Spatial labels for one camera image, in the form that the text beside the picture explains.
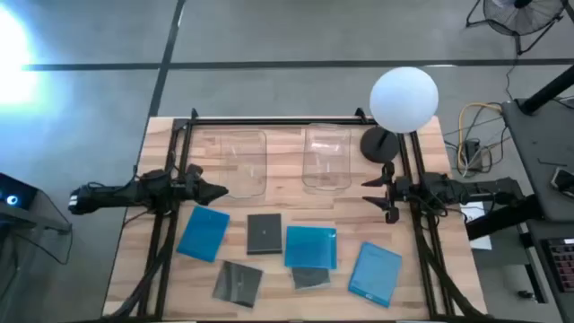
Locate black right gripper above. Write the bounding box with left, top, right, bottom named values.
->
left=361, top=161, right=412, bottom=224

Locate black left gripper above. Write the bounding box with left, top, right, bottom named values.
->
left=177, top=178, right=230, bottom=204

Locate large black jewel case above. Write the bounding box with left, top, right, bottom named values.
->
left=246, top=213, right=283, bottom=256

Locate blue jewel case with logo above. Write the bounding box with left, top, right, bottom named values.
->
left=347, top=240, right=404, bottom=310

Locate plain blue jewel case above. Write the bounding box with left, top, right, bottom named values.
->
left=176, top=205, right=231, bottom=264
left=283, top=225, right=338, bottom=270

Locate small black jewel case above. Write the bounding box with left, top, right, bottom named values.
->
left=291, top=266, right=332, bottom=291

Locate glossy black jewel case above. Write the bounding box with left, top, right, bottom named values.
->
left=211, top=259, right=265, bottom=310

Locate clear plastic bin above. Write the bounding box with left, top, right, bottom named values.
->
left=301, top=123, right=353, bottom=192
left=218, top=129, right=268, bottom=199

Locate white globe lamp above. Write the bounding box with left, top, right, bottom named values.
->
left=369, top=65, right=439, bottom=135

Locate grey power strip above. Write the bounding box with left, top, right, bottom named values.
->
left=464, top=139, right=483, bottom=170

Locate white paper sheet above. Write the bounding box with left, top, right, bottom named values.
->
left=459, top=200, right=493, bottom=251

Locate black desk support beam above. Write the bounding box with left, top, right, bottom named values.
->
left=465, top=195, right=544, bottom=241

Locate grey desk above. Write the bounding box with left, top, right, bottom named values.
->
left=500, top=96, right=574, bottom=223

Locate dark side desk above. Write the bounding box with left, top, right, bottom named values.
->
left=515, top=219, right=574, bottom=323

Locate smartphone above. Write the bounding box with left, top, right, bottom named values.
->
left=550, top=166, right=574, bottom=198

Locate grey metal stand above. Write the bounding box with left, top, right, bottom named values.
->
left=0, top=188, right=75, bottom=270

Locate black slanted pole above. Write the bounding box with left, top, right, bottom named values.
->
left=519, top=65, right=574, bottom=116

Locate backlit keyboard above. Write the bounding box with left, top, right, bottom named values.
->
left=542, top=236, right=574, bottom=292

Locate black device with blue light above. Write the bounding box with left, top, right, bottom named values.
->
left=0, top=172, right=39, bottom=210

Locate black floor fan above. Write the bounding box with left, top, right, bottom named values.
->
left=465, top=0, right=569, bottom=56

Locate black metal table frame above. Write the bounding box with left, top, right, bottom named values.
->
left=100, top=107, right=490, bottom=323

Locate yellow cable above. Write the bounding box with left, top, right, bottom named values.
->
left=457, top=101, right=503, bottom=174

